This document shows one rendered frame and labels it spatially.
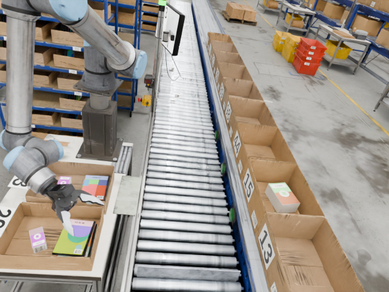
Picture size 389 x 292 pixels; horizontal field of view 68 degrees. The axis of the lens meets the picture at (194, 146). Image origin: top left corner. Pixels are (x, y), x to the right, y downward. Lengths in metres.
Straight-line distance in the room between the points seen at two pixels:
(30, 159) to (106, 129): 0.75
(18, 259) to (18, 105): 0.62
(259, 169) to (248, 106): 0.79
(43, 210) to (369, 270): 2.52
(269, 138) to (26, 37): 1.53
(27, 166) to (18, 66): 0.35
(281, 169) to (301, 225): 0.39
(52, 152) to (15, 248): 0.51
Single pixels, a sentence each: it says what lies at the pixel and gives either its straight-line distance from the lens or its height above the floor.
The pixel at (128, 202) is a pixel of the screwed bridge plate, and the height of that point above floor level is 0.75.
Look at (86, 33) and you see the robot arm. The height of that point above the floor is 1.63.
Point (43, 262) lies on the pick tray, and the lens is 1.42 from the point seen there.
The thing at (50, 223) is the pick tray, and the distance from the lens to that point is 1.60.
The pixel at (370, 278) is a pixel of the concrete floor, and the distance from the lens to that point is 2.95.
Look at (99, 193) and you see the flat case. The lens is 1.65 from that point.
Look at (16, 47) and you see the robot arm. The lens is 1.20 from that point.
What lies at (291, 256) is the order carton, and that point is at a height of 0.89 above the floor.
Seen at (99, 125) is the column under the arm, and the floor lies 0.99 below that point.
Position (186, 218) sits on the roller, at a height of 0.74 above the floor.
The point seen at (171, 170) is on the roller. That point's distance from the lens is 1.90.
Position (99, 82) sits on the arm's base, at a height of 1.27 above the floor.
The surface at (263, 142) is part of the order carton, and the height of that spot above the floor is 0.92.
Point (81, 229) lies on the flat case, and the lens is 1.50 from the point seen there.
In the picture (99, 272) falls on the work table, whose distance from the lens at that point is 1.42.
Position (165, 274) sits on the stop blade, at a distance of 1.40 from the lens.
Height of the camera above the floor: 1.97
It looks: 35 degrees down
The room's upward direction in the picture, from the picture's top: 11 degrees clockwise
